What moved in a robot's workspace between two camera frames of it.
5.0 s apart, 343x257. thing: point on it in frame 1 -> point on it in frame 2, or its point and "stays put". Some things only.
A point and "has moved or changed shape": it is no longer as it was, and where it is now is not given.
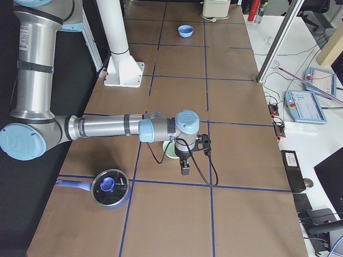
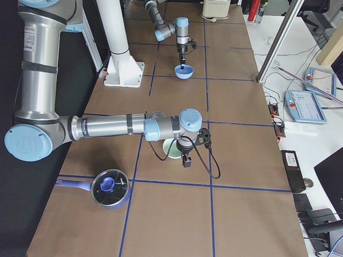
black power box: (295, 174) stays put
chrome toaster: (216, 8) stays put
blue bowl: (185, 30) has moved or changed shape
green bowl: (169, 148) stays put
